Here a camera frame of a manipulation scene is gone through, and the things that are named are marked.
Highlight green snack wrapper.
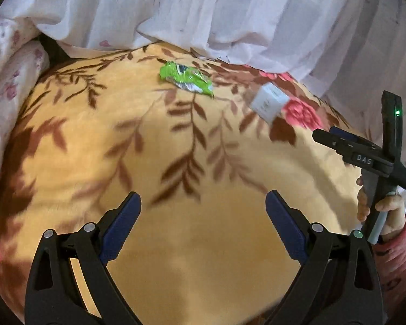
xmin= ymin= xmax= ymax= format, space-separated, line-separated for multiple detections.
xmin=159 ymin=61 xmax=214 ymax=99

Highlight person's right hand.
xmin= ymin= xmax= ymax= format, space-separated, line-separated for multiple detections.
xmin=356 ymin=175 xmax=406 ymax=242

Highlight white cardboard box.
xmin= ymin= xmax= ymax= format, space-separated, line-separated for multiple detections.
xmin=250 ymin=84 xmax=290 ymax=123

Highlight white sheer curtain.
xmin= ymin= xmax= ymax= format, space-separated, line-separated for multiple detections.
xmin=0 ymin=0 xmax=406 ymax=177

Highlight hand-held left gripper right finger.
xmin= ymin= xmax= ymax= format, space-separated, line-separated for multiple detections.
xmin=264 ymin=190 xmax=384 ymax=325

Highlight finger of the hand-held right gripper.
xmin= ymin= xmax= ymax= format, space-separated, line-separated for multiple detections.
xmin=330 ymin=126 xmax=376 ymax=150
xmin=312 ymin=129 xmax=347 ymax=158

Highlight yellow floral blanket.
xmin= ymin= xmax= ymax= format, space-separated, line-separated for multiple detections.
xmin=0 ymin=42 xmax=386 ymax=325

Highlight person's right forearm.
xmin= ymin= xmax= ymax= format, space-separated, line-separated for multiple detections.
xmin=372 ymin=213 xmax=406 ymax=315

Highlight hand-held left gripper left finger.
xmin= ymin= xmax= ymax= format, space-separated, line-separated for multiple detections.
xmin=24 ymin=191 xmax=143 ymax=325

